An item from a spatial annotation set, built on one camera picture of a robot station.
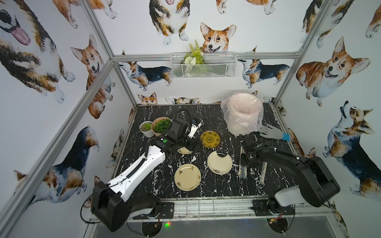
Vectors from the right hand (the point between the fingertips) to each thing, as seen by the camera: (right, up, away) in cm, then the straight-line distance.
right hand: (244, 164), depth 89 cm
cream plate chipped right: (-15, -1, -1) cm, 15 cm away
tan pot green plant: (-52, +23, +7) cm, 58 cm away
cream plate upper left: (-34, +12, -19) cm, 41 cm away
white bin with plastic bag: (-2, +31, -5) cm, 31 cm away
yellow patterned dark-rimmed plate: (-20, +13, +11) cm, 26 cm away
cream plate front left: (-33, -6, -5) cm, 34 cm away
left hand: (-27, +18, -11) cm, 35 cm away
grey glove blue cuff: (+24, +18, +13) cm, 33 cm away
